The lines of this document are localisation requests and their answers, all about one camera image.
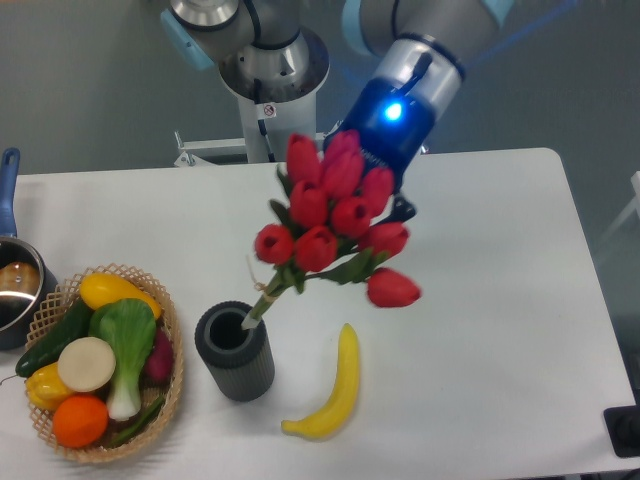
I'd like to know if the purple sweet potato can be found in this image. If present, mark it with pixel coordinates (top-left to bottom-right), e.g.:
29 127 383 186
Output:
144 329 174 384

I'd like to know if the dark grey ribbed vase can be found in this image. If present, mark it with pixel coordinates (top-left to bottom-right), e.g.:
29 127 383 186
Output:
194 301 275 402

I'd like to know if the black device at table edge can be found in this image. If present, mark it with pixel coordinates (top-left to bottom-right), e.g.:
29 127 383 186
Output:
603 405 639 458

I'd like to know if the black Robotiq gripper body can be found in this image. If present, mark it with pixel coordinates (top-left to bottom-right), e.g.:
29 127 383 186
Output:
339 53 435 193

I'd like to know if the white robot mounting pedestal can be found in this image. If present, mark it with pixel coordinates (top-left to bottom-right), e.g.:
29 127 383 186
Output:
173 89 431 168

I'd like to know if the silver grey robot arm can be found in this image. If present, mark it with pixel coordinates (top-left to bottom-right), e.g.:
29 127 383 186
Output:
160 1 512 180

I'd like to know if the dark green cucumber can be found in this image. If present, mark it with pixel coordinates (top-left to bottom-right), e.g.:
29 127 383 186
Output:
15 298 93 378

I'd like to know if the red tulip bouquet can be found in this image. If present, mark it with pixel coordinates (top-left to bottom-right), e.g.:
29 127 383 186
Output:
242 130 421 329

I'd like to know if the yellow squash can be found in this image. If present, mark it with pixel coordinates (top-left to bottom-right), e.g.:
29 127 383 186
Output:
79 272 162 320

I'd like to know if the orange fruit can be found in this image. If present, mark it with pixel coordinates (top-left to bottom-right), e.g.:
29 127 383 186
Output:
53 394 109 448

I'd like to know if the woven wicker basket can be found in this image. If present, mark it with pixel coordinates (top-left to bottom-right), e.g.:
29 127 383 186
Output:
26 264 184 464

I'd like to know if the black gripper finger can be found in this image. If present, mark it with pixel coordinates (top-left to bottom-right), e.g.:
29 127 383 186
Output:
385 193 417 223

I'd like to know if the yellow bell pepper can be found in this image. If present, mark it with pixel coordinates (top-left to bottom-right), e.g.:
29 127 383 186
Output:
25 362 75 411

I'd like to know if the yellow banana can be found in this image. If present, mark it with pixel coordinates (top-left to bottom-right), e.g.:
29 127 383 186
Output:
281 323 361 441

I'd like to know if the green bean pod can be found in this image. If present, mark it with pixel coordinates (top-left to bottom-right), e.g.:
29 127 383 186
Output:
106 396 165 449

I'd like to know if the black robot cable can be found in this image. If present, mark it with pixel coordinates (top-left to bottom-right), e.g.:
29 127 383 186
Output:
252 78 277 164

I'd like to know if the blue handled saucepan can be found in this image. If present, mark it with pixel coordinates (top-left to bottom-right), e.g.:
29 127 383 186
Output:
1 148 57 351

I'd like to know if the white frame at right edge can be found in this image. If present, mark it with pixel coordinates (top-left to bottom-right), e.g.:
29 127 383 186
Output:
597 171 640 251

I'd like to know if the green bok choy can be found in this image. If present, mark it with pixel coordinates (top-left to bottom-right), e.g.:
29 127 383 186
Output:
89 298 156 422

